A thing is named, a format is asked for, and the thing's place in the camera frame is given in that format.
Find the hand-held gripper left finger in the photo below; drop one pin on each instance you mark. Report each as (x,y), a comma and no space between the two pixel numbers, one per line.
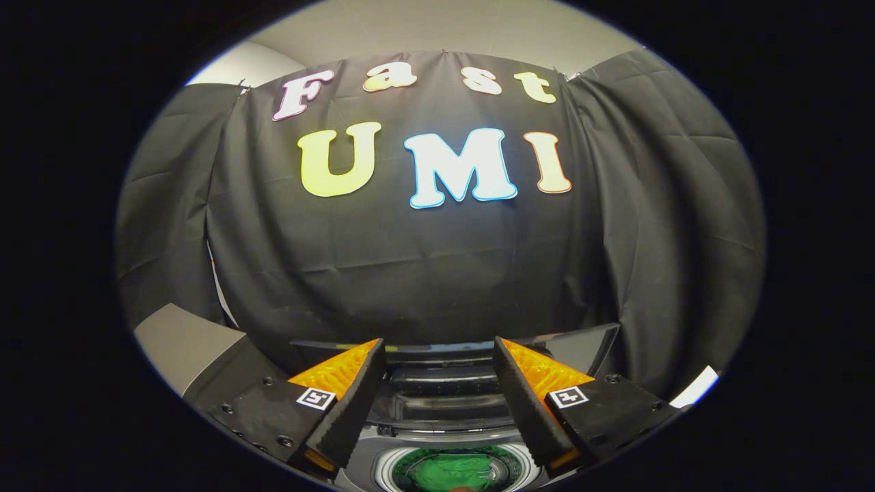
(352,403)

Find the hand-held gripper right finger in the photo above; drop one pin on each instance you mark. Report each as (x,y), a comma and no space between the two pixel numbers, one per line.
(523,403)

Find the green polo shirt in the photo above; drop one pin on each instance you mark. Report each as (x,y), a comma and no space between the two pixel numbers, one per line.
(454,471)

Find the black backdrop cloth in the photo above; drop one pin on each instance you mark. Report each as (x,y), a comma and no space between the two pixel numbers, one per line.
(410,273)

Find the grey cabinet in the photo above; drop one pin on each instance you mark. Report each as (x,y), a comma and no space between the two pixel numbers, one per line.
(184,342)

